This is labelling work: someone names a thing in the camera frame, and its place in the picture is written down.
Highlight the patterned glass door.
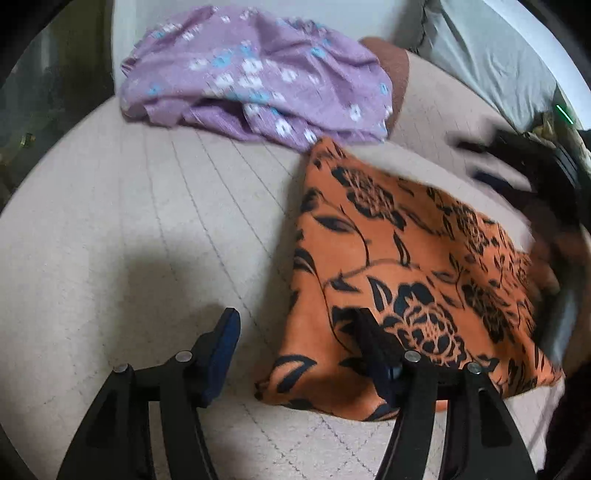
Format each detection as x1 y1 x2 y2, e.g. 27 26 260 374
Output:
0 18 116 199

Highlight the orange black floral cloth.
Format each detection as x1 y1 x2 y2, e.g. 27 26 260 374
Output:
253 136 564 423

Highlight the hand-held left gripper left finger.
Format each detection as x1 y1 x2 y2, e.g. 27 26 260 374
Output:
56 307 242 480

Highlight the person's right hand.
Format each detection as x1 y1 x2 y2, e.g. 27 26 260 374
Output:
530 225 579 297

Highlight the brown bolster with beige cover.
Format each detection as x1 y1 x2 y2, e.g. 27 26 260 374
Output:
359 37 536 185

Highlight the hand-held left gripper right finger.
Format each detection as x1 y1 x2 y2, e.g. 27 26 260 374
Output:
353 308 539 480

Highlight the grey pillow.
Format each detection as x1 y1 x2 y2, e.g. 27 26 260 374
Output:
411 0 570 134

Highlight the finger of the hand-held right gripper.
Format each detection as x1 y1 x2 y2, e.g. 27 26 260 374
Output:
473 170 514 193
455 137 500 157

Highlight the purple floral cloth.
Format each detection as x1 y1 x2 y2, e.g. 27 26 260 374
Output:
120 4 394 152

